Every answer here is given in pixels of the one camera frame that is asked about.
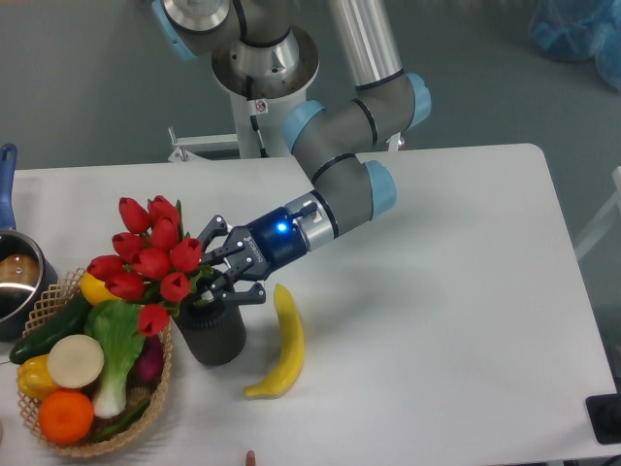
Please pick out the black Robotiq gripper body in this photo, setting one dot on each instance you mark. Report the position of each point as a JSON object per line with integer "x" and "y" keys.
{"x": 264, "y": 245}

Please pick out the red tulip bouquet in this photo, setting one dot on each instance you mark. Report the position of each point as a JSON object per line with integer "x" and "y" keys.
{"x": 155, "y": 263}

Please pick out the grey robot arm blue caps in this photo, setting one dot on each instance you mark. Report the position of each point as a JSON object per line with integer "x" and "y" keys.
{"x": 346, "y": 192}

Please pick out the dark grey ribbed vase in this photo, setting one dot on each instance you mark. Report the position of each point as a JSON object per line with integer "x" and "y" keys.
{"x": 214, "y": 332}

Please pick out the fingertip at bottom edge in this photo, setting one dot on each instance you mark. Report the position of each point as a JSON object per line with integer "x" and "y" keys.
{"x": 250, "y": 458}

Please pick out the yellow banana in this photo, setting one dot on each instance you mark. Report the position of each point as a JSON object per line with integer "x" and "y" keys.
{"x": 292, "y": 351}

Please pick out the purple red onion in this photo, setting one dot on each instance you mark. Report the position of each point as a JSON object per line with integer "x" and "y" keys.
{"x": 149, "y": 366}

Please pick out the green bok choy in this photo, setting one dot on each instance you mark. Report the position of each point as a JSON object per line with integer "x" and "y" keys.
{"x": 113, "y": 325}

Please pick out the woven wicker basket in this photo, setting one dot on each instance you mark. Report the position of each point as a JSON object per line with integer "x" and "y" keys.
{"x": 50, "y": 302}

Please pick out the green chili pepper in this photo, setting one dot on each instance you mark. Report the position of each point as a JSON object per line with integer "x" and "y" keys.
{"x": 122, "y": 424}

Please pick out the green cucumber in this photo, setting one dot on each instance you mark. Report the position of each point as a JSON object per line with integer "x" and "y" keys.
{"x": 69, "y": 320}

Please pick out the white round radish slice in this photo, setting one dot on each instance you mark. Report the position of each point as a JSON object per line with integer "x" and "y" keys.
{"x": 75, "y": 361}

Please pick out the orange fruit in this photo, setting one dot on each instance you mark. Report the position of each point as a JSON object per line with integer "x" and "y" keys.
{"x": 66, "y": 416}

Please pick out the yellow bell pepper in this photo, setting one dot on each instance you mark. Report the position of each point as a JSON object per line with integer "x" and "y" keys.
{"x": 34, "y": 379}

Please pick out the blue plastic bag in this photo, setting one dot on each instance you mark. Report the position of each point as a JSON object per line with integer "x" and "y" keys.
{"x": 579, "y": 31}

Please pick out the black device at edge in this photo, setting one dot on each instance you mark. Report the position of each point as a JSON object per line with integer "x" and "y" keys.
{"x": 604, "y": 413}

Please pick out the blue handled saucepan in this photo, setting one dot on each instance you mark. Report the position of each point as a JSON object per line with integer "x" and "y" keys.
{"x": 25, "y": 271}

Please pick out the white chair frame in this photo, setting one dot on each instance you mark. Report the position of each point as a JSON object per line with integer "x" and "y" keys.
{"x": 601, "y": 223}

